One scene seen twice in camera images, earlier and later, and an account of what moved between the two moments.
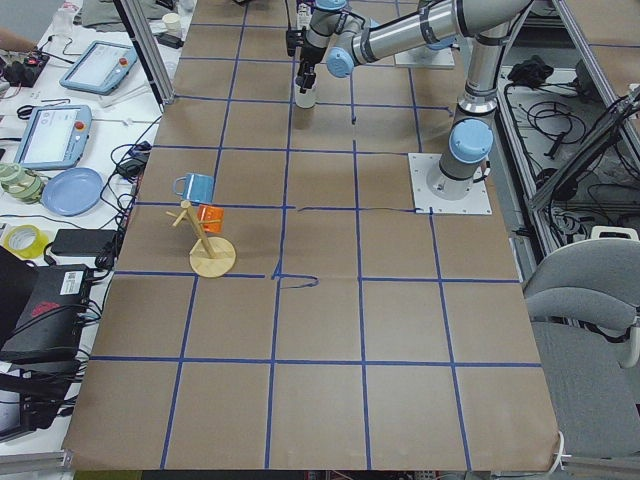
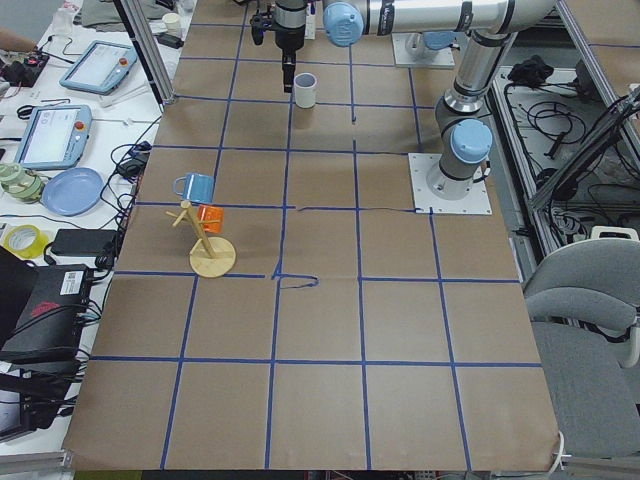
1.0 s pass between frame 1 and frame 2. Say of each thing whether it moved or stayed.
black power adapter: stayed
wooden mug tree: stayed
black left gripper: moved
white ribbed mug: stayed
